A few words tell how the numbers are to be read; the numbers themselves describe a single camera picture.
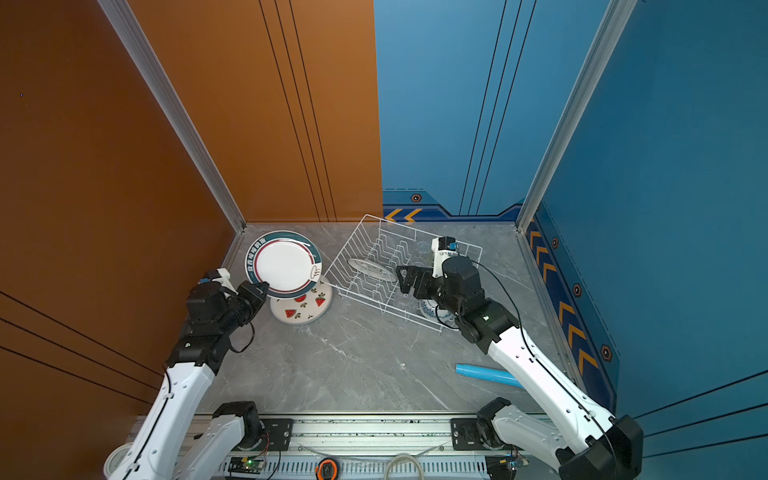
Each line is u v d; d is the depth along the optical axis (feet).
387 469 2.31
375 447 2.39
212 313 1.88
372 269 3.22
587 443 1.24
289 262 2.72
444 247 2.08
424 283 2.07
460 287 1.73
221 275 2.28
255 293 2.22
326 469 2.19
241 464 2.32
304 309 3.08
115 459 2.14
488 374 2.72
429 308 2.93
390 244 3.66
